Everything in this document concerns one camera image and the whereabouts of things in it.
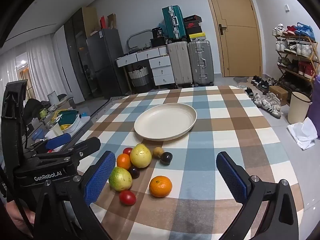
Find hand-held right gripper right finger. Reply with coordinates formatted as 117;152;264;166
216;151;299;240

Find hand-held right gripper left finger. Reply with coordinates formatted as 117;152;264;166
34;151;117;240

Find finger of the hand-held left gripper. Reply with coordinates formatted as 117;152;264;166
32;137;102;165
31;133;72;153

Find yellow-green guava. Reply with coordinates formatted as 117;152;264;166
108;166;133;192

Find small orange mandarin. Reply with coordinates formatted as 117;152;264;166
116;153;132;170

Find dark purple plum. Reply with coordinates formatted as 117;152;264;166
128;166;140;179
160;152;173;166

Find yellow speckled guava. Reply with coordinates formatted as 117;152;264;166
130;143;152;169

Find large orange mandarin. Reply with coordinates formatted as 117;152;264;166
149;176;173;198

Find cream round plate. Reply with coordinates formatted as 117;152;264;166
134;103;197;142

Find person's left hand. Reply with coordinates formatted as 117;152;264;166
4;200;35;239

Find white tray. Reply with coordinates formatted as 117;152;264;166
61;115;92;137

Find green and yellow bag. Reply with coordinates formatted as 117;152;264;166
52;109;80;130

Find black jacket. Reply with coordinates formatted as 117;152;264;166
24;98;50;125

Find small white bin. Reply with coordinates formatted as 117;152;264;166
47;92;60;105

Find white curtains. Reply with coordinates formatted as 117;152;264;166
0;34;70;105

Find white plastic bag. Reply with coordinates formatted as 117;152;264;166
287;117;318;151

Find scattered pairs of shoes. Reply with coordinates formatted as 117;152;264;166
244;75;283;119

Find grey refrigerator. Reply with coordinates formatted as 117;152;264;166
86;29;129;99

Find woven laundry basket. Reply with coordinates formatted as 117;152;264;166
128;66;152;88

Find dark glass cabinet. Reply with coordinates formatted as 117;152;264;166
64;7;98;98

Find cream trash bin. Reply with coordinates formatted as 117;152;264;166
287;91;311;125

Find brown cardboard box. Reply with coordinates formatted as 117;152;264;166
269;85;289;106

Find white desk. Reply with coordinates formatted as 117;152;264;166
115;45;168;90

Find white drawer unit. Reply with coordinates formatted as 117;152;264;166
149;55;175;87

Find purple cloth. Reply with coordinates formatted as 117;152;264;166
306;74;320;139

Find oval framed mirror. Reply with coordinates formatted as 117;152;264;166
126;29;153;53

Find silver suitcase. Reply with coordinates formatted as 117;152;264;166
187;40;215;87

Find beige suitcase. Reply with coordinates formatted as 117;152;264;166
167;41;193;88

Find black storage box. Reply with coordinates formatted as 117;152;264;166
150;37;167;48

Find brown paper bag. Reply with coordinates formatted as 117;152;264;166
107;13;117;30

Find wooden door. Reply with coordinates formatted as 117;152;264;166
201;0;263;78

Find black bag white label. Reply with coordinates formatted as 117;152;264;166
152;26;165;39

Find yellow and black shoe box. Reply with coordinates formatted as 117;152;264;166
189;32;207;42

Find teal suitcase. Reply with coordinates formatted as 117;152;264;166
162;5;187;42

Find black cable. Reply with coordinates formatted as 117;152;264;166
0;167;34;233

